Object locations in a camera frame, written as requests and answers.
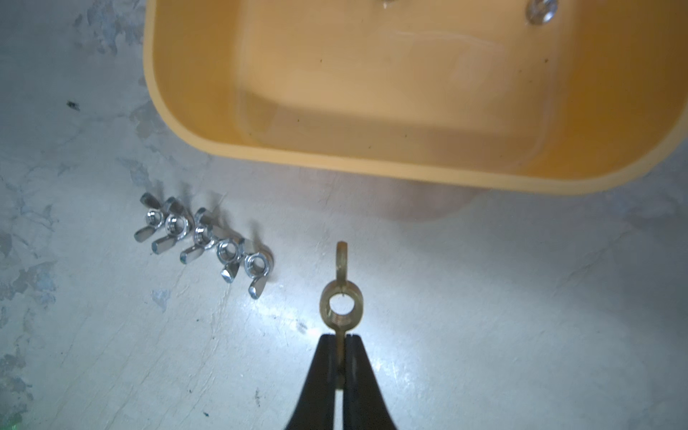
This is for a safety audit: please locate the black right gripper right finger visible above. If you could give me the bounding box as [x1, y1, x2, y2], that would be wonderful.
[342, 335, 396, 429]

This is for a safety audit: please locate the yellow plastic storage box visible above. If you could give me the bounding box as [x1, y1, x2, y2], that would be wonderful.
[143, 1, 687, 195]

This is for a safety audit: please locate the silver wing nut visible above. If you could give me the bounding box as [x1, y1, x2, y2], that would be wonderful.
[216, 238, 244, 284]
[152, 197, 195, 255]
[134, 193, 167, 243]
[179, 207, 227, 264]
[525, 0, 558, 25]
[241, 239, 274, 300]

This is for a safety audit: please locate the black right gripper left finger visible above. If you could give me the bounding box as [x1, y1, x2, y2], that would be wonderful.
[286, 335, 338, 430]

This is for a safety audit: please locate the brass coloured wing nut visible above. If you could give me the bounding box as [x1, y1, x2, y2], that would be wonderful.
[319, 241, 364, 389]

